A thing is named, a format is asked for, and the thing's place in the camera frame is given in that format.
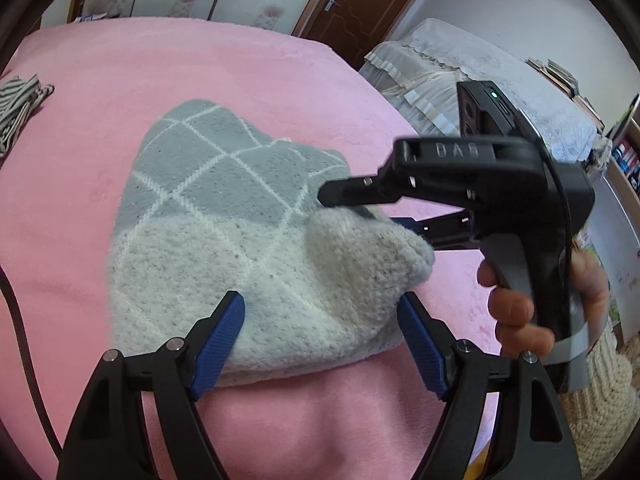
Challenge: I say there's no grey pink argyle knit sweater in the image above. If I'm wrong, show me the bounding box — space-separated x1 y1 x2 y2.
107 100 435 386

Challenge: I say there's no cream knit sleeve forearm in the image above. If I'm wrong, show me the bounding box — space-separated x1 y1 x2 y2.
560 326 639 479

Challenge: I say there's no person's right hand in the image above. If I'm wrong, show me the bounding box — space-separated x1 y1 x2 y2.
476 248 612 360

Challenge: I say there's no wooden drawer cabinet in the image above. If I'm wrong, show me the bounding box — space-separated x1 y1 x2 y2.
578 98 639 326

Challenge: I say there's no lace-covered white bed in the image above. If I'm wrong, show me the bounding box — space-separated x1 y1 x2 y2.
359 18 597 162

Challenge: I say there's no brown wooden door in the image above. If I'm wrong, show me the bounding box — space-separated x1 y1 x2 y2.
302 0 410 70

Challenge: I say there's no pink fleece bed blanket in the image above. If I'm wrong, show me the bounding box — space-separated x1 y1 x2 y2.
0 15 501 480

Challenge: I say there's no black white striped garment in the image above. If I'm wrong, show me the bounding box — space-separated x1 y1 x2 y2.
0 75 54 160

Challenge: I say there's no black camera box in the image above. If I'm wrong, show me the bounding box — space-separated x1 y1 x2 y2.
457 80 546 153

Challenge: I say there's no black cable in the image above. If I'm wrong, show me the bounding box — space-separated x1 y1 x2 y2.
0 263 64 453

